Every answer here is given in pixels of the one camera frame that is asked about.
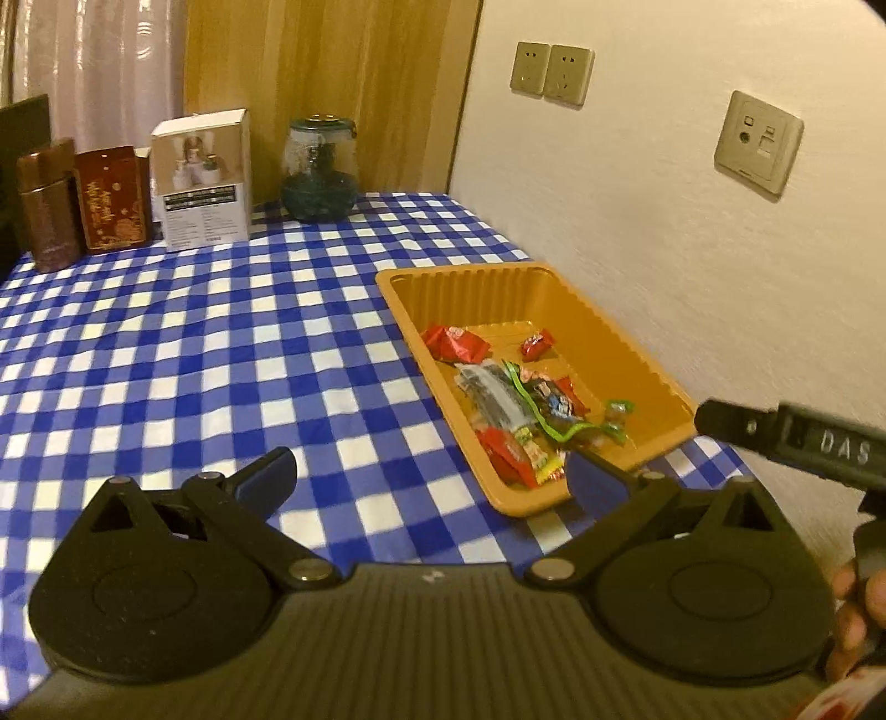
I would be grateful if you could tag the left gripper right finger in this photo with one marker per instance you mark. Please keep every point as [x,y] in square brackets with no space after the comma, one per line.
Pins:
[625,509]

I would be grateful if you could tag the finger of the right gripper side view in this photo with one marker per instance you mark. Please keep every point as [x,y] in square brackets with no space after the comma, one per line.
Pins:
[748,428]

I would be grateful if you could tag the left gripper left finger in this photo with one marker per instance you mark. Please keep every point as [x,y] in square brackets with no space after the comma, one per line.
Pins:
[239,507]

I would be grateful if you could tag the yellow pastry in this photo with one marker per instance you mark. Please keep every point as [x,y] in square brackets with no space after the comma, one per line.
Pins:
[547,465]

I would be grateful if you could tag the green edged snack bag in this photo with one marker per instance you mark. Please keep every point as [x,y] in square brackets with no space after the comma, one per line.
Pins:
[556,411]

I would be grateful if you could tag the red gold snack packet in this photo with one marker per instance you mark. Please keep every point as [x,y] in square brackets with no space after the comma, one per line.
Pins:
[508,457]

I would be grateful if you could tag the grey clear snack packet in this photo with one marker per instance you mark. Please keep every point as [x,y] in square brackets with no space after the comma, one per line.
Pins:
[494,396]

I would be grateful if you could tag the small red candy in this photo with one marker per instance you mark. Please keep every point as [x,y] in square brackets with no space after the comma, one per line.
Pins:
[537,345]

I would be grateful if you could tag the large red snack packet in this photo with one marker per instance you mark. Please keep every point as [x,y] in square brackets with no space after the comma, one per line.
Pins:
[455,344]

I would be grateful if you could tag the green brown candy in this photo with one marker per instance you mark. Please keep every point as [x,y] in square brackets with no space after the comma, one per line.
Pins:
[616,415]

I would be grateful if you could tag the person right hand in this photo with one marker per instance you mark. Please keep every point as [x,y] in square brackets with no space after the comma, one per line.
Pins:
[860,610]

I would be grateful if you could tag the orange plastic tray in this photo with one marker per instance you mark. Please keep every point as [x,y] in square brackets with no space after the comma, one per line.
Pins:
[591,359]

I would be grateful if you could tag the blue white checkered tablecloth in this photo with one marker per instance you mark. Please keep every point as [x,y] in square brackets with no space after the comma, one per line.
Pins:
[156,365]

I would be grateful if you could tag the green glass jar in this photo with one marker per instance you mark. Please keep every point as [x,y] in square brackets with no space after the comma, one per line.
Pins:
[320,169]

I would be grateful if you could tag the white product box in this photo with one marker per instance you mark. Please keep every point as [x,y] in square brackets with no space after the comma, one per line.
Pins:
[201,179]

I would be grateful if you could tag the dark red gift box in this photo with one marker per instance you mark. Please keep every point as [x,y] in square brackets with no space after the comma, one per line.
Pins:
[114,194]

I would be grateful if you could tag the brown cylindrical tin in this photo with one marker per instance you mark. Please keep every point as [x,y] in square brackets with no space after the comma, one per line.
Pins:
[46,187]

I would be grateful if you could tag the beige window curtain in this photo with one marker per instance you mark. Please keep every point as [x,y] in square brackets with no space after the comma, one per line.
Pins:
[111,69]

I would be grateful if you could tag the beige wall socket plate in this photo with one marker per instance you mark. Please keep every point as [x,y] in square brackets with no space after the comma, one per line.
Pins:
[758,143]

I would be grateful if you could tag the double wall outlet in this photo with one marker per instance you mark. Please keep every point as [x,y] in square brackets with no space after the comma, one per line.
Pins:
[559,73]

